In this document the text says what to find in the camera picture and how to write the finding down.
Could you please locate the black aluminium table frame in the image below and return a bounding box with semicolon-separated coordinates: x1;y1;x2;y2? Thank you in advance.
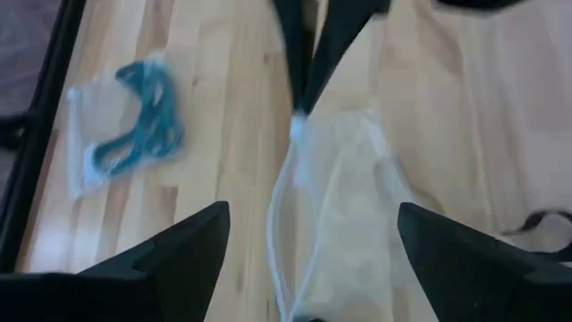
0;0;87;274

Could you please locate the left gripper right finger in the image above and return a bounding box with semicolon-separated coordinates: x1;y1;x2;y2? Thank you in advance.
397;201;572;322

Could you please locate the clear zipper bag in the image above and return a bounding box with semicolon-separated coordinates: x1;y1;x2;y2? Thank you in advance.
66;51;187;200
266;109;416;322

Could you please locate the wide blue rubber band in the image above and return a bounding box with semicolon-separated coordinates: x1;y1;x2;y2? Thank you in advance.
91;60;184;178

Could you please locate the thick black rubber band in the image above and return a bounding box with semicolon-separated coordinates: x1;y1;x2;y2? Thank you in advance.
500;208;572;263

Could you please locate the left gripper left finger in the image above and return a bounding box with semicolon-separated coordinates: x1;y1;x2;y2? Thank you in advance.
0;200;231;322

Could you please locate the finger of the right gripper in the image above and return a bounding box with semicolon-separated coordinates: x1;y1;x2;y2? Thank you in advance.
272;0;316;114
299;0;392;114

